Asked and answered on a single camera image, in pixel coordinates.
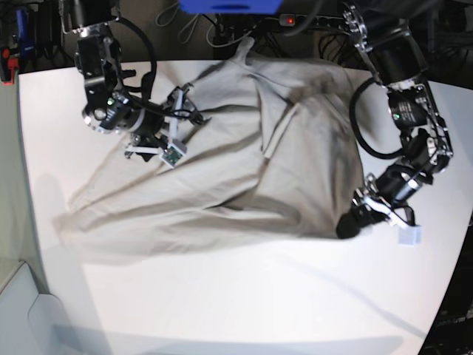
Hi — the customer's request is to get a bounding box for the blue base camera housing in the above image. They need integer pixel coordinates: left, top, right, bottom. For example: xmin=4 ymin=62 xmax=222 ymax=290
xmin=179 ymin=0 xmax=282 ymax=15

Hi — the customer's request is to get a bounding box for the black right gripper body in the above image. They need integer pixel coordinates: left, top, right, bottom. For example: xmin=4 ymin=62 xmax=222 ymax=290
xmin=127 ymin=92 xmax=211 ymax=163

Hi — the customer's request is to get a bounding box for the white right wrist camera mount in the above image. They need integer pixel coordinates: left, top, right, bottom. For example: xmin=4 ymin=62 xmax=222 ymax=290
xmin=123 ymin=87 xmax=197 ymax=169

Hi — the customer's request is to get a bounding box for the black power strip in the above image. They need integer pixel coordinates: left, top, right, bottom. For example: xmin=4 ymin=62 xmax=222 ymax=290
xmin=275 ymin=13 xmax=349 ymax=32

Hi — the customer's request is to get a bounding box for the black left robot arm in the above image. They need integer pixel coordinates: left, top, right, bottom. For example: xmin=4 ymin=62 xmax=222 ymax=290
xmin=336 ymin=1 xmax=454 ymax=240

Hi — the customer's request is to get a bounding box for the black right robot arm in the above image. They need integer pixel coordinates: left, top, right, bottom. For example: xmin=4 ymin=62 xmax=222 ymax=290
xmin=59 ymin=1 xmax=206 ymax=167

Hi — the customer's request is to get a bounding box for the red black clamp tool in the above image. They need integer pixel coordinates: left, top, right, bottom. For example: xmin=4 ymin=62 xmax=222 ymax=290
xmin=0 ymin=47 xmax=19 ymax=86

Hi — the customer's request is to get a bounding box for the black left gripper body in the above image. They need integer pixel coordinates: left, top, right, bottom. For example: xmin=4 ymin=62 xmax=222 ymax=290
xmin=350 ymin=174 xmax=416 ymax=228

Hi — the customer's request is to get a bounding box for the beige t-shirt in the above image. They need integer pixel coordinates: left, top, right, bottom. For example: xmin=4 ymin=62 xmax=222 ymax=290
xmin=54 ymin=39 xmax=362 ymax=264

